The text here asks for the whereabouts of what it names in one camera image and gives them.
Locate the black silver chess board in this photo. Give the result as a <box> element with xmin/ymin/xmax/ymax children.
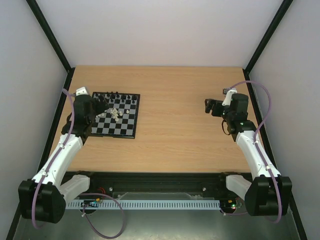
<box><xmin>91</xmin><ymin>92</ymin><xmax>141</xmax><ymax>139</ymax></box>

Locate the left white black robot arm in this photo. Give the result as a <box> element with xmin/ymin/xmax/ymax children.
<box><xmin>18</xmin><ymin>94</ymin><xmax>109</xmax><ymax>229</ymax></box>

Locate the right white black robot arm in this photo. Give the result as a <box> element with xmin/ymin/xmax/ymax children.
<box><xmin>204</xmin><ymin>89</ymin><xmax>292</xmax><ymax>217</ymax></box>

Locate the pile of white pieces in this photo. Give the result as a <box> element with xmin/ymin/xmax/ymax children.
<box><xmin>98</xmin><ymin>108</ymin><xmax>124</xmax><ymax>122</ymax></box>

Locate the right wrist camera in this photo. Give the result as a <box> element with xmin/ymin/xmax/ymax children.
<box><xmin>222</xmin><ymin>88</ymin><xmax>237</xmax><ymax>106</ymax></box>

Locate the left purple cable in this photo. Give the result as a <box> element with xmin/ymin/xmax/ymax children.
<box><xmin>31</xmin><ymin>88</ymin><xmax>125</xmax><ymax>238</ymax></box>

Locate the purple cable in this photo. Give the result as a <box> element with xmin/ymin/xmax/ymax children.
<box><xmin>31</xmin><ymin>88</ymin><xmax>125</xmax><ymax>238</ymax></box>
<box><xmin>221</xmin><ymin>80</ymin><xmax>283</xmax><ymax>224</ymax></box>

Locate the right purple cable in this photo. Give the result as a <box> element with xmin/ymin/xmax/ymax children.
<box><xmin>221</xmin><ymin>80</ymin><xmax>283</xmax><ymax>224</ymax></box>

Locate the black aluminium rail base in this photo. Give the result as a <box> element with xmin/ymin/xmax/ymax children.
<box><xmin>62</xmin><ymin>171</ymin><xmax>237</xmax><ymax>200</ymax></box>

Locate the white slotted cable duct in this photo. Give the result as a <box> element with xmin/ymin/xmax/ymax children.
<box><xmin>66</xmin><ymin>199</ymin><xmax>221</xmax><ymax>210</ymax></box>

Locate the left black frame post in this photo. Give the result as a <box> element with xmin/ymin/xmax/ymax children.
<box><xmin>25</xmin><ymin>0</ymin><xmax>75</xmax><ymax>73</ymax></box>

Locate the black frame post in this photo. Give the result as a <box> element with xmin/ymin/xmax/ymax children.
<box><xmin>244</xmin><ymin>0</ymin><xmax>294</xmax><ymax>73</ymax></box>
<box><xmin>25</xmin><ymin>0</ymin><xmax>75</xmax><ymax>73</ymax></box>

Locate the right black frame post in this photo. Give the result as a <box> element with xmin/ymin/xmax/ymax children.
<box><xmin>244</xmin><ymin>0</ymin><xmax>294</xmax><ymax>73</ymax></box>

